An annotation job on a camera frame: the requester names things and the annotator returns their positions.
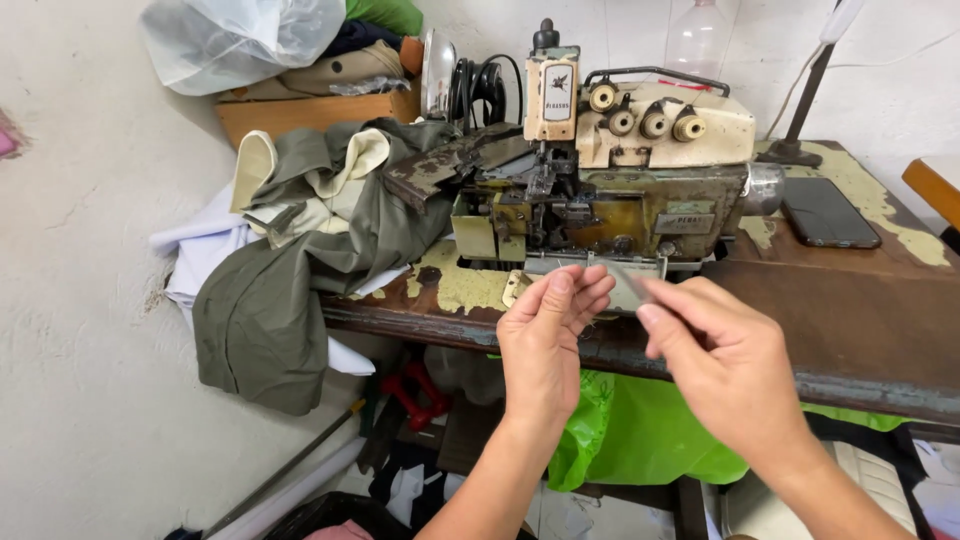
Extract white pipe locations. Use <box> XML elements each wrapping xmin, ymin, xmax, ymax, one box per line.
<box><xmin>216</xmin><ymin>437</ymin><xmax>370</xmax><ymax>540</ymax></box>

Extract clear plastic bottle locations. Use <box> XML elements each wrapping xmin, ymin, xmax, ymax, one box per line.
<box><xmin>663</xmin><ymin>0</ymin><xmax>735</xmax><ymax>82</ymax></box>

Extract heap of fabric scraps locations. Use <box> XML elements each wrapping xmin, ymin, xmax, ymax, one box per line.
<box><xmin>366</xmin><ymin>438</ymin><xmax>470</xmax><ymax>530</ymax></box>

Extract red dumbbells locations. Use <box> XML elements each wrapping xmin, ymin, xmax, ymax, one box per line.
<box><xmin>378</xmin><ymin>361</ymin><xmax>453</xmax><ymax>432</ymax></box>

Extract olive green garment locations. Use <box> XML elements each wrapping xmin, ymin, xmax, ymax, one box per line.
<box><xmin>192</xmin><ymin>117</ymin><xmax>462</xmax><ymax>417</ymax></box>

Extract clear plastic bag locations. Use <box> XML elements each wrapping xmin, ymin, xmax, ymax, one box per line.
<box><xmin>138</xmin><ymin>0</ymin><xmax>348</xmax><ymax>97</ymax></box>

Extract green plastic bag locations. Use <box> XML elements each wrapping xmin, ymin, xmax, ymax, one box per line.
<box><xmin>546</xmin><ymin>369</ymin><xmax>912</xmax><ymax>494</ymax></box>

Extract cream overlock sewing machine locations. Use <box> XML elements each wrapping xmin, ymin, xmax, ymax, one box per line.
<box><xmin>381</xmin><ymin>18</ymin><xmax>786</xmax><ymax>315</ymax></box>

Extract person's left hand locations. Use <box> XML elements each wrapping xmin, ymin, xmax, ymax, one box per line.
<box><xmin>495</xmin><ymin>263</ymin><xmax>618</xmax><ymax>427</ymax></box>

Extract white cloth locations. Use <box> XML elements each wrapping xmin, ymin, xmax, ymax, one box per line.
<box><xmin>148</xmin><ymin>183</ymin><xmax>376</xmax><ymax>378</ymax></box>

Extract black bin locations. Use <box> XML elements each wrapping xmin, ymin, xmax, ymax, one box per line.
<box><xmin>261</xmin><ymin>491</ymin><xmax>537</xmax><ymax>540</ymax></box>

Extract orange wooden chair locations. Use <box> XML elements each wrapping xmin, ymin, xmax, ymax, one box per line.
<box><xmin>901</xmin><ymin>156</ymin><xmax>960</xmax><ymax>234</ymax></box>

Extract wooden crate with clothes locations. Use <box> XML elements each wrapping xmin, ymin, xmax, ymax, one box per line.
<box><xmin>213</xmin><ymin>0</ymin><xmax>426</xmax><ymax>150</ymax></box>

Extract person's right hand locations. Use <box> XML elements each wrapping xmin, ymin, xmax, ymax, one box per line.
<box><xmin>636</xmin><ymin>276</ymin><xmax>816</xmax><ymax>471</ymax></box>

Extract thin grey tweezers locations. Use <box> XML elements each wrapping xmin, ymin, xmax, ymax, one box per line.
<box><xmin>609</xmin><ymin>265</ymin><xmax>657</xmax><ymax>303</ymax></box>

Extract black smartphone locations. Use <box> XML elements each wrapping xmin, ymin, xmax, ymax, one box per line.
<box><xmin>780</xmin><ymin>177</ymin><xmax>883</xmax><ymax>250</ymax></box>

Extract beige quilted cushion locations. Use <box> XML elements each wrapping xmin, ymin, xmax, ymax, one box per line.
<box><xmin>721</xmin><ymin>441</ymin><xmax>921</xmax><ymax>540</ymax></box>

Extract dark metal rod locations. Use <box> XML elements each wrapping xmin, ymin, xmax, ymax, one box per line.
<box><xmin>201</xmin><ymin>399</ymin><xmax>369</xmax><ymax>539</ymax></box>

